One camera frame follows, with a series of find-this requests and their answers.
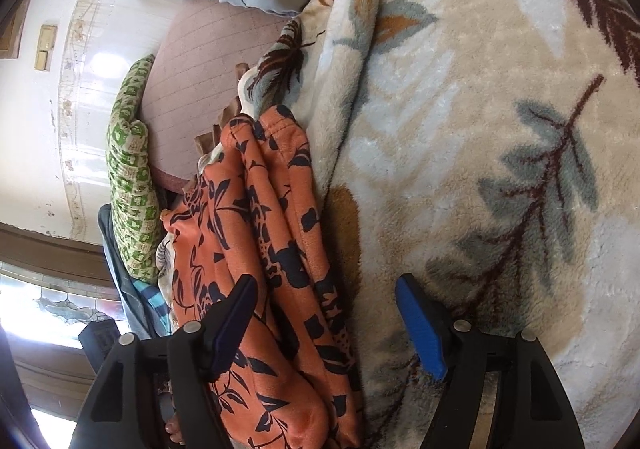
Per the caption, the wooden wall frame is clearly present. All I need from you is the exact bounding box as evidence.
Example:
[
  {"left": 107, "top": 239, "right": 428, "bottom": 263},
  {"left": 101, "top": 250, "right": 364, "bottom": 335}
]
[{"left": 0, "top": 0, "right": 31, "bottom": 60}]

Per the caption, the teal striped garment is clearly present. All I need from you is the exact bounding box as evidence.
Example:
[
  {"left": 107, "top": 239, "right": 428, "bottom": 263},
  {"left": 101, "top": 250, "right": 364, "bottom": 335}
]
[{"left": 137, "top": 281, "right": 173, "bottom": 335}]

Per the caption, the person's left hand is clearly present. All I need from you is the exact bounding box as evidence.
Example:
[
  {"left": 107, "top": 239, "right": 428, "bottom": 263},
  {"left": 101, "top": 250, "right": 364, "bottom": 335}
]
[{"left": 162, "top": 409, "right": 187, "bottom": 446}]

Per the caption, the floral leaf-print blanket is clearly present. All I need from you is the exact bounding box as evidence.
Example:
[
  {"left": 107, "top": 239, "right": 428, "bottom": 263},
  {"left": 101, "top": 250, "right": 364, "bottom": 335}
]
[{"left": 157, "top": 0, "right": 640, "bottom": 449}]

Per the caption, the pink quilted cushion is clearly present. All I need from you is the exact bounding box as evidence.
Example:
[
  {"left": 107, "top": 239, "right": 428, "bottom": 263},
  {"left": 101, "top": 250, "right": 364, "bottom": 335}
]
[{"left": 137, "top": 0, "right": 301, "bottom": 192}]

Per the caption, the wall switch plate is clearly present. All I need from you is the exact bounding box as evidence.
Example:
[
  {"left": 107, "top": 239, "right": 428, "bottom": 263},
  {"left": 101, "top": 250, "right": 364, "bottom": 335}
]
[{"left": 34, "top": 24, "right": 58, "bottom": 70}]

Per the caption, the orange floral garment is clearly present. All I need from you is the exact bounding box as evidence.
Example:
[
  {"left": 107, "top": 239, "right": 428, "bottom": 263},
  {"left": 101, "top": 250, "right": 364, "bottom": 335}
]
[{"left": 160, "top": 106, "right": 366, "bottom": 449}]

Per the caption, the blue-grey garment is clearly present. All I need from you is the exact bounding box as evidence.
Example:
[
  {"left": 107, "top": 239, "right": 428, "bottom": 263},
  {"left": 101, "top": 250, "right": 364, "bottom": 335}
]
[{"left": 96, "top": 203, "right": 166, "bottom": 335}]

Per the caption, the window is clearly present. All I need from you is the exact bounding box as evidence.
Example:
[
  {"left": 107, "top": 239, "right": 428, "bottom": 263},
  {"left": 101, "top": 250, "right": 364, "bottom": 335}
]
[{"left": 0, "top": 224, "right": 131, "bottom": 449}]

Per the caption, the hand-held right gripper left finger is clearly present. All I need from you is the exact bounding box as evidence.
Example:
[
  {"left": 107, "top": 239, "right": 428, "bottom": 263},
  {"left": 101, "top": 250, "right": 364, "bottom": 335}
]
[{"left": 69, "top": 274, "right": 258, "bottom": 449}]

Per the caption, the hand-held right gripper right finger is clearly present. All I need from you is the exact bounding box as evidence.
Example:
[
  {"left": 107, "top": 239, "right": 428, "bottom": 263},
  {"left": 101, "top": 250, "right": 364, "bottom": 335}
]
[{"left": 395, "top": 274, "right": 586, "bottom": 449}]

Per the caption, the green patterned pillow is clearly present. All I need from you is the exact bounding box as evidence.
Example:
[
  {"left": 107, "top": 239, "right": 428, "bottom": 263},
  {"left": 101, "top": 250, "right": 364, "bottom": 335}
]
[{"left": 105, "top": 54, "right": 166, "bottom": 280}]

